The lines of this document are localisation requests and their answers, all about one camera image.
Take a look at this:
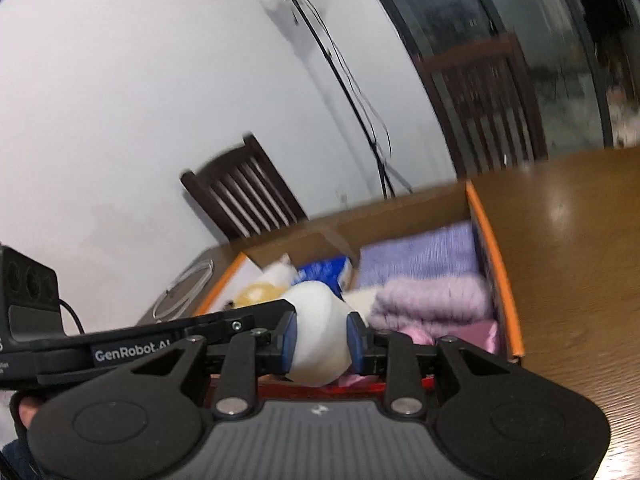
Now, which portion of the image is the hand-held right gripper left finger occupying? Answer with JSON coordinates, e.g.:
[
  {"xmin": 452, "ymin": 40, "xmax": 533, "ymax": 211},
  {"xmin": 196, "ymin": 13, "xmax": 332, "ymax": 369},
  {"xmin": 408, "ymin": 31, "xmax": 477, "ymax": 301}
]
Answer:
[{"xmin": 129, "ymin": 311, "xmax": 300, "ymax": 418}]

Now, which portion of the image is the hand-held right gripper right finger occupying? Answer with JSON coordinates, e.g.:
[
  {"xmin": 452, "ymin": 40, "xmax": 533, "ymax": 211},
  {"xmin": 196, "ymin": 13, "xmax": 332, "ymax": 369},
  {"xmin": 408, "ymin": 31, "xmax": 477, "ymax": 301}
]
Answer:
[{"xmin": 346, "ymin": 311, "xmax": 529, "ymax": 417}]

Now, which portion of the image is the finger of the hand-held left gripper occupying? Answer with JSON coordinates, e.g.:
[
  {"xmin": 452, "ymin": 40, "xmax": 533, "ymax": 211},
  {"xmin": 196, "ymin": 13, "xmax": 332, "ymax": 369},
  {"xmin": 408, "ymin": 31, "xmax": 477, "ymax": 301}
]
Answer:
[{"xmin": 184, "ymin": 298, "xmax": 296, "ymax": 350}]

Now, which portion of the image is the yellow and white cat plush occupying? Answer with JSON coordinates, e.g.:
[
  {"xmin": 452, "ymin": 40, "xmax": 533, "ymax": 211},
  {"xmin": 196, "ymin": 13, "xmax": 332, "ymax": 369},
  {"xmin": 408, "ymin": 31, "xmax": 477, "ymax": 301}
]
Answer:
[{"xmin": 222, "ymin": 254, "xmax": 301, "ymax": 311}]

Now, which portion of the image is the white round plush toy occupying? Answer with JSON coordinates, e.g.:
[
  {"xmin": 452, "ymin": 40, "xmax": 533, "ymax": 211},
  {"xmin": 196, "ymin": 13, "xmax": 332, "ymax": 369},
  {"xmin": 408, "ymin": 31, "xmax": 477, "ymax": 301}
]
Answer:
[{"xmin": 287, "ymin": 279, "xmax": 354, "ymax": 389}]

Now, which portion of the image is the blue milk carton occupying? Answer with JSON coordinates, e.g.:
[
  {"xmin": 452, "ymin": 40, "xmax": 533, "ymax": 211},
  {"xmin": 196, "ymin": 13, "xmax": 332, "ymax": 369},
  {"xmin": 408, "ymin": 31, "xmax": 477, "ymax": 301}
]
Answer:
[{"xmin": 294, "ymin": 255, "xmax": 351, "ymax": 294}]

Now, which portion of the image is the lavender fluffy towel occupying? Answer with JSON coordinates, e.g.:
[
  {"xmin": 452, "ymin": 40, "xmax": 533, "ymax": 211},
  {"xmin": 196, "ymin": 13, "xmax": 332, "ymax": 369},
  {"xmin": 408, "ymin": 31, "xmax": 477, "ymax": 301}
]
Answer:
[{"xmin": 367, "ymin": 275, "xmax": 494, "ymax": 334}]

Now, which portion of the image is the purple knitted drawstring pouch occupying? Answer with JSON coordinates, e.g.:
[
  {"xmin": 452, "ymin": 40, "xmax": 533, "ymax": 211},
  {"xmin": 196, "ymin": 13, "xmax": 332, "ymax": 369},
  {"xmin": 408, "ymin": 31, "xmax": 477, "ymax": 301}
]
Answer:
[{"xmin": 358, "ymin": 222, "xmax": 484, "ymax": 289}]

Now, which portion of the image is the red cardboard box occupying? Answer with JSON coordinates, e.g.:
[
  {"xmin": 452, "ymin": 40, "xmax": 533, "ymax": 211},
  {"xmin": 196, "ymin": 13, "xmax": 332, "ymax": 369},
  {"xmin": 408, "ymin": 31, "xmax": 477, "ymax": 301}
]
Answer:
[{"xmin": 192, "ymin": 179, "xmax": 525, "ymax": 396}]

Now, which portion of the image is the person's left hand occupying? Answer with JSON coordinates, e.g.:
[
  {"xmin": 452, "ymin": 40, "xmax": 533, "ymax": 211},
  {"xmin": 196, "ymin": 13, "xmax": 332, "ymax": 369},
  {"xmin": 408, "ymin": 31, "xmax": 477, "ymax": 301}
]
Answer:
[{"xmin": 9, "ymin": 389, "xmax": 51, "ymax": 434}]

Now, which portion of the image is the dark wooden slatted chair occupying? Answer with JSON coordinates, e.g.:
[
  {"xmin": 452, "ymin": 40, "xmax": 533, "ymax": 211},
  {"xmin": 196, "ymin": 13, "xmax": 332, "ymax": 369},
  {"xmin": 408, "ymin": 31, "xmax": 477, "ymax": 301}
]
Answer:
[
  {"xmin": 179, "ymin": 133, "xmax": 309, "ymax": 244},
  {"xmin": 413, "ymin": 32, "xmax": 549, "ymax": 181}
]

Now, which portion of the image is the studio light on stand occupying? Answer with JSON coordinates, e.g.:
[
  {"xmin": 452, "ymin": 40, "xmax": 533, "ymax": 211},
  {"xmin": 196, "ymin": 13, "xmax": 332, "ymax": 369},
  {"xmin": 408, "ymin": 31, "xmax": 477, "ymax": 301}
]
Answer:
[{"xmin": 263, "ymin": 0, "xmax": 416, "ymax": 201}]

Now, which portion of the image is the sliding glass door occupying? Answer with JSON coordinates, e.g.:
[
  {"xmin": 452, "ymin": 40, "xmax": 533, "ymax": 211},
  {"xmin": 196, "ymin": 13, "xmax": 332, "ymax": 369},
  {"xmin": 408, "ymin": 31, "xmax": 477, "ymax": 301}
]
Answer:
[{"xmin": 352, "ymin": 0, "xmax": 640, "ymax": 161}]

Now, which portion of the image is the black camera cable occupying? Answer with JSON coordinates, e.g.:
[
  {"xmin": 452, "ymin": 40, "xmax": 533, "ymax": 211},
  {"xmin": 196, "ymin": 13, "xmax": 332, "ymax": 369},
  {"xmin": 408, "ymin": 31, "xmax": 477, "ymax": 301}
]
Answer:
[{"xmin": 57, "ymin": 298, "xmax": 86, "ymax": 336}]

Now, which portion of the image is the white charger cable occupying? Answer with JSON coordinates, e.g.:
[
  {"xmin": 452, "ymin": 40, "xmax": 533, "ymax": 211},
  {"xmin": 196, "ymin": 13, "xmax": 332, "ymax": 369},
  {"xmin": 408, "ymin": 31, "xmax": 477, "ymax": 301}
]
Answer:
[{"xmin": 149, "ymin": 258, "xmax": 215, "ymax": 321}]

